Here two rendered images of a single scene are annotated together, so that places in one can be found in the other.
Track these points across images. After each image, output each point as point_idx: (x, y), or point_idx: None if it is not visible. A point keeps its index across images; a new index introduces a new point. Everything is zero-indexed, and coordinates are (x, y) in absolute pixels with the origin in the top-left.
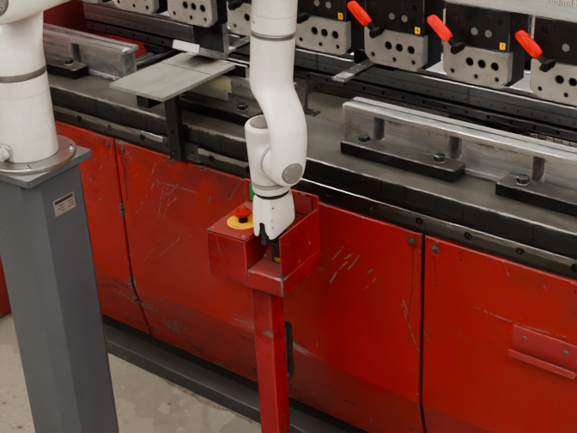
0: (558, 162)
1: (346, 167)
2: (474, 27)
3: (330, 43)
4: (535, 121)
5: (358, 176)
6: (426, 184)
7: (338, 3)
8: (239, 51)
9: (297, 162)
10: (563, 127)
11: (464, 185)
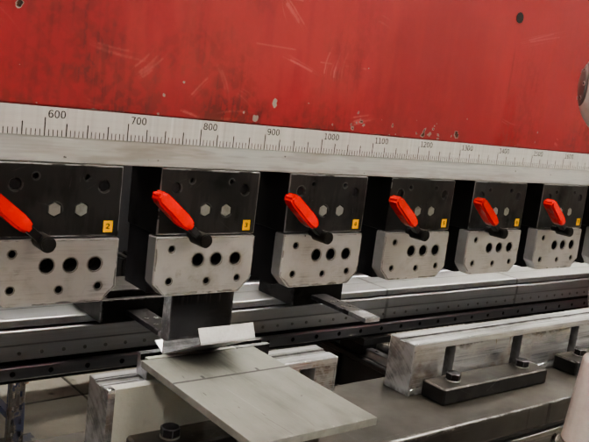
0: (585, 324)
1: (490, 414)
2: (561, 207)
3: (427, 263)
4: (435, 315)
5: (507, 417)
6: (546, 393)
7: (444, 207)
8: (52, 355)
9: None
10: (456, 312)
11: (549, 380)
